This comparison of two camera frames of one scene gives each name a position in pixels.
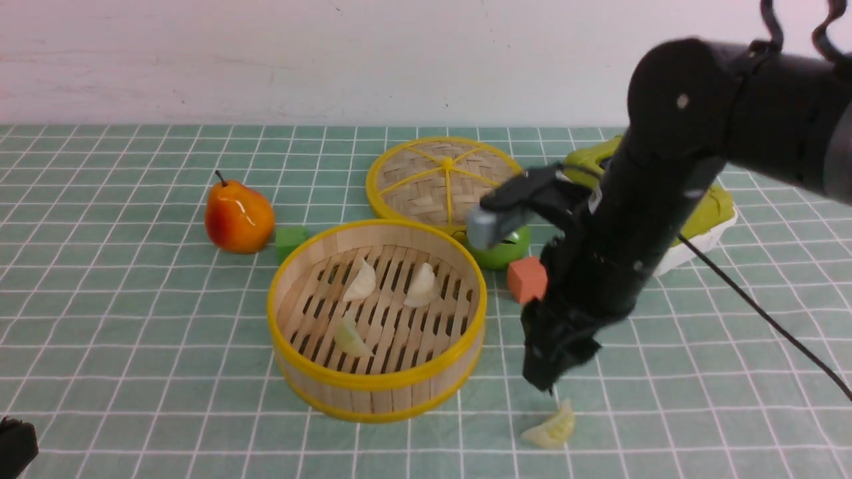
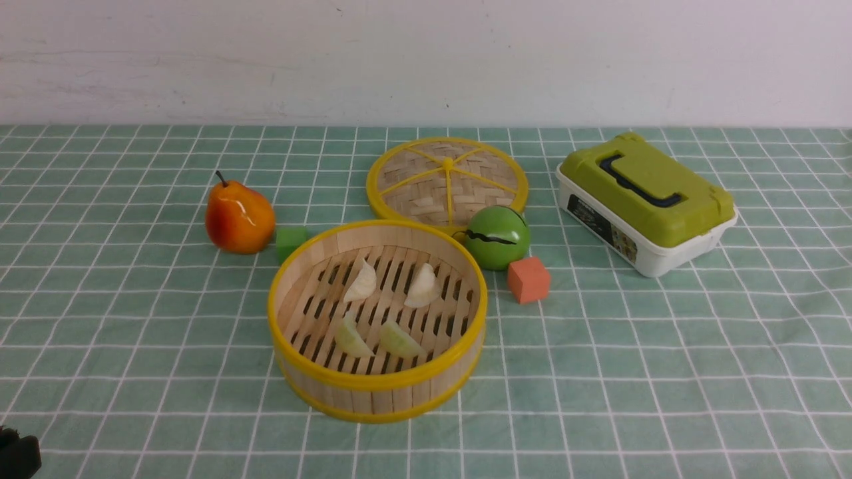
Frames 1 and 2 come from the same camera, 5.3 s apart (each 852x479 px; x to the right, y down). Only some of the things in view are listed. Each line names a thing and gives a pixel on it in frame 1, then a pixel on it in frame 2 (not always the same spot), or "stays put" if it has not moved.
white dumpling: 425,290 stays put
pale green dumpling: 349,340 stays put
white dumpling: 364,285 stays put
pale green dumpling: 554,432 -> 396,342
